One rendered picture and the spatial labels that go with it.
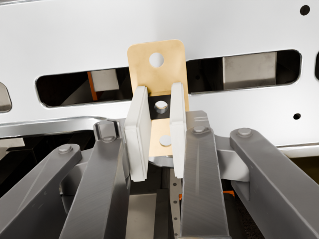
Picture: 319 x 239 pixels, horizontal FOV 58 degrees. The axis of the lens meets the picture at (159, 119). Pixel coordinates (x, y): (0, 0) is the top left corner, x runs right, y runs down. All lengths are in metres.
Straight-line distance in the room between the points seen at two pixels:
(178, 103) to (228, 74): 0.13
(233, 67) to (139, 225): 0.23
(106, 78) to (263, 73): 0.21
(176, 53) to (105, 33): 0.09
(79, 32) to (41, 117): 0.09
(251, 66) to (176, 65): 0.11
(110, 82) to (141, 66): 0.21
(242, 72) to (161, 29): 0.09
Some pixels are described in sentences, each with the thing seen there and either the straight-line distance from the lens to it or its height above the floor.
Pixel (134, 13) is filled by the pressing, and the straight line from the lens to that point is 0.26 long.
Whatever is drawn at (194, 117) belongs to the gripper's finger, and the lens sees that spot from 0.15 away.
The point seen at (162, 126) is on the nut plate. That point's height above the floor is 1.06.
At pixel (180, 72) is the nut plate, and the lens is 0.20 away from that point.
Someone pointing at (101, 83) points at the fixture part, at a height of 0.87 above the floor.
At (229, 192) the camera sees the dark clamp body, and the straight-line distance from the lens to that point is 0.37.
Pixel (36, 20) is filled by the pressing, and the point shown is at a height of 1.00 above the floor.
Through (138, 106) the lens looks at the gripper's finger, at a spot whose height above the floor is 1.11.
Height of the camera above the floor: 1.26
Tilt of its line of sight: 67 degrees down
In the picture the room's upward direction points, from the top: 175 degrees counter-clockwise
